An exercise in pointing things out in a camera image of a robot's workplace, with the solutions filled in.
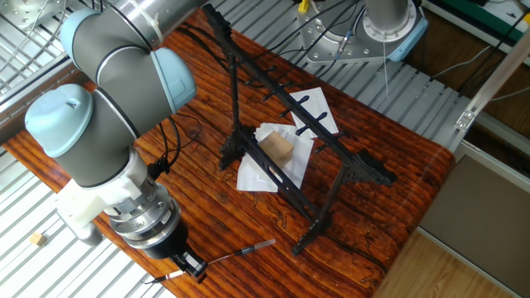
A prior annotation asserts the single white paper sheet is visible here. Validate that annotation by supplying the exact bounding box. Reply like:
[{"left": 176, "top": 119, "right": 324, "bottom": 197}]
[{"left": 289, "top": 86, "right": 340, "bottom": 140}]

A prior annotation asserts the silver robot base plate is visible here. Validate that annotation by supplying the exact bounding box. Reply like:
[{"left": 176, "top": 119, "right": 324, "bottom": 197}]
[{"left": 300, "top": 0, "right": 415, "bottom": 65}]

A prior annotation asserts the grey floor cable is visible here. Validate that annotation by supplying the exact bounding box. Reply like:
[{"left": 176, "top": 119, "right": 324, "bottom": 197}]
[{"left": 430, "top": 44, "right": 494, "bottom": 80}]

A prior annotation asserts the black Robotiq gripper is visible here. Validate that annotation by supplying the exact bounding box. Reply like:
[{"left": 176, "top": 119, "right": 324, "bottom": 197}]
[{"left": 142, "top": 217, "right": 209, "bottom": 285}]

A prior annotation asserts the thin metal utensil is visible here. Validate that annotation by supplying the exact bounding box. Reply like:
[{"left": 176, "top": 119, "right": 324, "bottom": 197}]
[{"left": 142, "top": 238, "right": 277, "bottom": 285}]

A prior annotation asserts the wood grain table mat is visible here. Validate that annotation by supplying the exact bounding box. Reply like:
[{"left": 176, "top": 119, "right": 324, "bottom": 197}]
[{"left": 2, "top": 10, "right": 455, "bottom": 298}]

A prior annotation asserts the aluminium profile post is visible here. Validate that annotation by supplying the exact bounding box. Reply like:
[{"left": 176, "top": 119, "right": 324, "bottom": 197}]
[{"left": 454, "top": 26, "right": 530, "bottom": 132}]

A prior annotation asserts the large wooden block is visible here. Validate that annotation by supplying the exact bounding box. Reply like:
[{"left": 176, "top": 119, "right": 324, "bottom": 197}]
[{"left": 258, "top": 131, "right": 295, "bottom": 167}]

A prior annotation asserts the black ornate pen rack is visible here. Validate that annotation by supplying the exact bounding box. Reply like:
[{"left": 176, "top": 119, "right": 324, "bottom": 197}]
[{"left": 201, "top": 3, "right": 398, "bottom": 257}]

